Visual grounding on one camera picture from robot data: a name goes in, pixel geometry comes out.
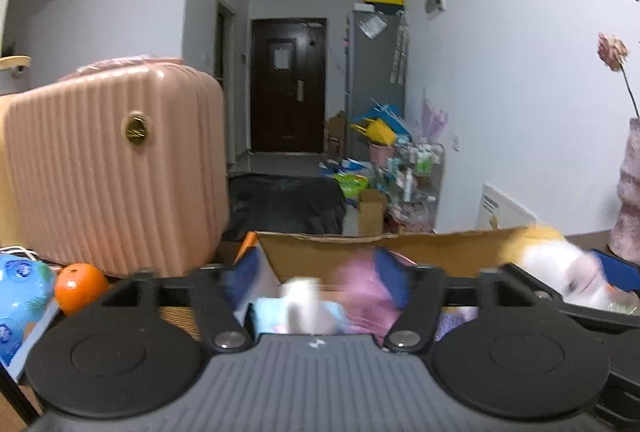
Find black bag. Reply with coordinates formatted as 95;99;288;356
227;174;347;235

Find grey refrigerator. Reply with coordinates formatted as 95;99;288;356
345;7;408;163

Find white soft roll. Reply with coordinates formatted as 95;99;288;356
280;278;323;334

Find yellow bag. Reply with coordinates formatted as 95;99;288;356
350;119;398;147

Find brown carton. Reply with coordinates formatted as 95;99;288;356
324;112;347;160

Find green plastic bag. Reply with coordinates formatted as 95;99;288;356
334;172;371;198

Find pink textured vase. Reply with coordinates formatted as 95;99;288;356
607;117;640;263

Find purple feather decoration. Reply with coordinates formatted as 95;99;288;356
420;88;450;144

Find yellow and white plush toy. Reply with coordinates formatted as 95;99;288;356
497;223;618;309

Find blue tissue pack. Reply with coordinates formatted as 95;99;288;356
0;254;58;365

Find dried rose bouquet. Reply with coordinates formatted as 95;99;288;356
596;0;640;120

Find white cables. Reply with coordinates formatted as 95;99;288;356
0;246;61;270

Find light blue plush toy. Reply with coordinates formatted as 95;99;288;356
252;299;348;337

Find wire storage cart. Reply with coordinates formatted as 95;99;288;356
387;142;446;233

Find clear plastic bag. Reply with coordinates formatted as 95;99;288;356
359;14;388;39

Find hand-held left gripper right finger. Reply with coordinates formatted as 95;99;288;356
374;248;551;355

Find purple knitted cloth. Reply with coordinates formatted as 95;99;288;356
435;306;481;342

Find pink bucket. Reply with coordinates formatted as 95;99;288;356
369;142;398;165

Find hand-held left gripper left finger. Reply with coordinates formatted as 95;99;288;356
100;254;261;353

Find dark brown door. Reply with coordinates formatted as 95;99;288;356
250;17;328;154

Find pink ribbed suitcase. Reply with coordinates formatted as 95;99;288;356
2;56;232;278

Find orange fruit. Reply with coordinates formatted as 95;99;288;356
54;263;110;317

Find iridescent pink soft pouch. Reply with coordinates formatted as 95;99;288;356
335;254;408;337

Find clear folded umbrella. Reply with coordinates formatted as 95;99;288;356
390;12;410;85

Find dark side doorway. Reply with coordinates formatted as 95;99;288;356
214;0;236;83

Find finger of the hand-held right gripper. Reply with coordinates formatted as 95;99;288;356
592;249;640;294
501;263;640;330

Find small cardboard box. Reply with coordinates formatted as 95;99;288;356
356;189;390;237

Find blue paper bag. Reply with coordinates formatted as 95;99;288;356
350;102;406;133

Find white board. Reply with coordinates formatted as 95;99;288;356
475;182;538;233

